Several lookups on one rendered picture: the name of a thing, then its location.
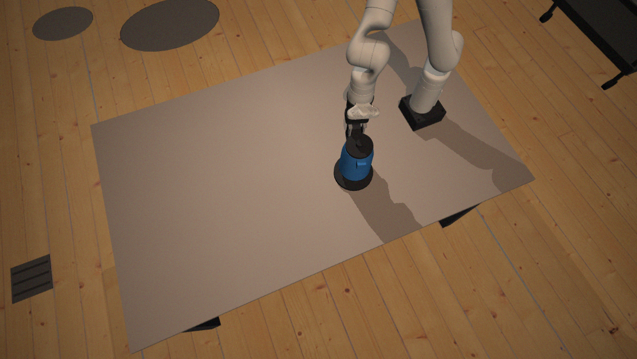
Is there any black round disc with center stud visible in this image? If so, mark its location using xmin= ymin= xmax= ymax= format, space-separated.
xmin=334 ymin=158 xmax=373 ymax=191

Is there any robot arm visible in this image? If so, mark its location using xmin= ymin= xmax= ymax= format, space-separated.
xmin=346 ymin=0 xmax=464 ymax=114

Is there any blue electric kettle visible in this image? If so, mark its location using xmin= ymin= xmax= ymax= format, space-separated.
xmin=339 ymin=123 xmax=374 ymax=182

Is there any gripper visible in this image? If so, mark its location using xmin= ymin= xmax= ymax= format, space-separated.
xmin=345 ymin=85 xmax=380 ymax=137

